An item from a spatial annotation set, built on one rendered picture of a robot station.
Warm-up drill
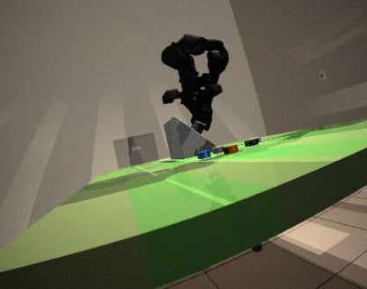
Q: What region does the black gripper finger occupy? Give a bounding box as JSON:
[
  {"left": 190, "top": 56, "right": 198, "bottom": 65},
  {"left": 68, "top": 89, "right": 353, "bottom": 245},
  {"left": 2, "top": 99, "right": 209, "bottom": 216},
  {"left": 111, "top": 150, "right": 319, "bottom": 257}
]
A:
[
  {"left": 180, "top": 96, "right": 199, "bottom": 121},
  {"left": 195, "top": 94, "right": 208, "bottom": 120}
]

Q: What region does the red-orange block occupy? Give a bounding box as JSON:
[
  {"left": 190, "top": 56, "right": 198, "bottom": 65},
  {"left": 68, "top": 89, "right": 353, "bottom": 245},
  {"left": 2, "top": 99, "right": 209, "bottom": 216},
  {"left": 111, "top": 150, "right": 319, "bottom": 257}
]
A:
[{"left": 223, "top": 145, "right": 238, "bottom": 154}]

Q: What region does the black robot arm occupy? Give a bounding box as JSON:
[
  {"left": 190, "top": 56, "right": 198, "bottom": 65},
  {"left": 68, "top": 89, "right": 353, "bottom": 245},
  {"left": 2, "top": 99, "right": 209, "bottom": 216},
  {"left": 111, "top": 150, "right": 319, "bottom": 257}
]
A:
[{"left": 162, "top": 35, "right": 228, "bottom": 134}]

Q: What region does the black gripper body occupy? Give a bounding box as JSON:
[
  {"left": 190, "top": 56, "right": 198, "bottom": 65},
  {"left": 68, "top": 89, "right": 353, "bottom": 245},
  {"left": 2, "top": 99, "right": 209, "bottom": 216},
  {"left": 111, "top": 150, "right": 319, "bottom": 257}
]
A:
[{"left": 162, "top": 69, "right": 222, "bottom": 104}]

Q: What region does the blue block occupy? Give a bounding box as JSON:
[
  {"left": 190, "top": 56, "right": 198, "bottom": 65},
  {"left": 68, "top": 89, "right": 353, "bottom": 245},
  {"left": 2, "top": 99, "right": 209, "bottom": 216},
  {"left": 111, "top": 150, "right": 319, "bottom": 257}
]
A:
[{"left": 196, "top": 150, "right": 211, "bottom": 159}]

